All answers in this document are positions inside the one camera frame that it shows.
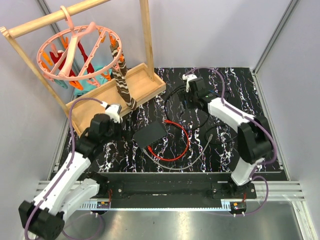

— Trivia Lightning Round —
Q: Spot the grey ethernet cable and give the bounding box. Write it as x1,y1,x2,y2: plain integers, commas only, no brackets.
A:
142,133,215,172

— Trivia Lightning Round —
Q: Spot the red ethernet cable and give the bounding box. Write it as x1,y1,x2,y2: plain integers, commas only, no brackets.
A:
147,119,190,162

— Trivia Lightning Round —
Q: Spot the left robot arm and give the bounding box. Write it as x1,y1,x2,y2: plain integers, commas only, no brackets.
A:
18,113,122,240

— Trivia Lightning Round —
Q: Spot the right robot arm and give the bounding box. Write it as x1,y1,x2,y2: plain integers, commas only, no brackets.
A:
182,74,276,199

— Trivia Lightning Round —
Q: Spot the black marble pattern mat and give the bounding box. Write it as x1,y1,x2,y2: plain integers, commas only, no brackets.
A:
49,67,287,181

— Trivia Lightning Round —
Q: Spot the teal cloth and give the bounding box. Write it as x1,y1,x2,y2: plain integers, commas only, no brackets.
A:
53,65,112,97

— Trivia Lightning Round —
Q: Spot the wooden drying rack stand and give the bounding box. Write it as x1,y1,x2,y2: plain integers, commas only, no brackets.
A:
0,0,167,137

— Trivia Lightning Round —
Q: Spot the brown striped sock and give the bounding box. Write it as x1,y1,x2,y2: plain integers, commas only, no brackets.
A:
112,51,137,110

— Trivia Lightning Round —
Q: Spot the pink round clip hanger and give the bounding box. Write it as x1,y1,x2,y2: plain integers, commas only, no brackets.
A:
36,6,123,91

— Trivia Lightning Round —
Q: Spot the red sock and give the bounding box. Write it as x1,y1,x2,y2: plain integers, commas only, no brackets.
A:
49,41,96,81

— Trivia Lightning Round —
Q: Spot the black ethernet cable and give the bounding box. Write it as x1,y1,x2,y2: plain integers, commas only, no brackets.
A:
166,84,241,146

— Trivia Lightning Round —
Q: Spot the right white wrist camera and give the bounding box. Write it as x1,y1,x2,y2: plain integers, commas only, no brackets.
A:
182,74,197,82

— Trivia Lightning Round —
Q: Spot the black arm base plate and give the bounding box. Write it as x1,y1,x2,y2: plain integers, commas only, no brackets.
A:
80,181,257,211

